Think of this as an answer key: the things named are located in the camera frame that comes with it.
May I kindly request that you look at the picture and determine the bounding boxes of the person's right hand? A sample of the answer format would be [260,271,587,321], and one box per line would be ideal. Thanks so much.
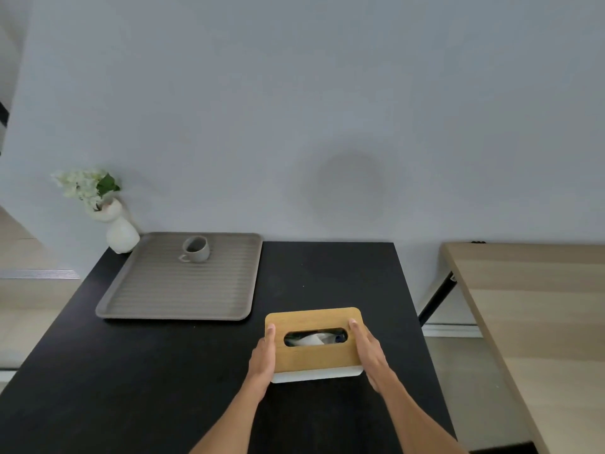
[348,319,393,394]

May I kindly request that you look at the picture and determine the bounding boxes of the person's left hand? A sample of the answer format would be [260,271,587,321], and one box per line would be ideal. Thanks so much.
[247,323,277,385]

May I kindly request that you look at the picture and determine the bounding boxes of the white tissue box wooden lid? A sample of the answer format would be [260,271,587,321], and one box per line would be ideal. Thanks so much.
[264,307,364,384]

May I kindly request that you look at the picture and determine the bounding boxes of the person's left forearm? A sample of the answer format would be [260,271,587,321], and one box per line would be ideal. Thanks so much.
[189,376,268,454]

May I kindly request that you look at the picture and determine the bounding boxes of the person's right forearm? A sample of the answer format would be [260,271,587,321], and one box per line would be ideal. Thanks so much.
[377,373,470,454]

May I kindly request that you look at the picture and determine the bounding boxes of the tissue pack in box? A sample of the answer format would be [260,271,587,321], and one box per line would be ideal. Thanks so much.
[285,330,348,347]

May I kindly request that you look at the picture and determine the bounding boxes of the black table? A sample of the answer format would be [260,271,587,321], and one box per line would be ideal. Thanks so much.
[0,241,458,454]

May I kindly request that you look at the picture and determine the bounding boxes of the grey ribbed tray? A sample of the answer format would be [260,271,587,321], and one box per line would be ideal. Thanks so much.
[95,232,263,322]

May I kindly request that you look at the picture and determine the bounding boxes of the grey ceramic cup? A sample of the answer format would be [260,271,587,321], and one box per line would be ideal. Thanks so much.
[178,236,210,264]

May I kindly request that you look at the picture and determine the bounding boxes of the light wooden table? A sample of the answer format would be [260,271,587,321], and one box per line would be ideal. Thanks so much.
[440,242,605,454]

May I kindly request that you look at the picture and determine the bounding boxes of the white ceramic vase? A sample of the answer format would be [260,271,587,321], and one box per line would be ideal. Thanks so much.
[90,198,141,254]

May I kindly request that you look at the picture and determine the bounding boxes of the white flowers with green leaves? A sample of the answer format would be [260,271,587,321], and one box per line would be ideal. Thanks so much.
[51,168,121,212]

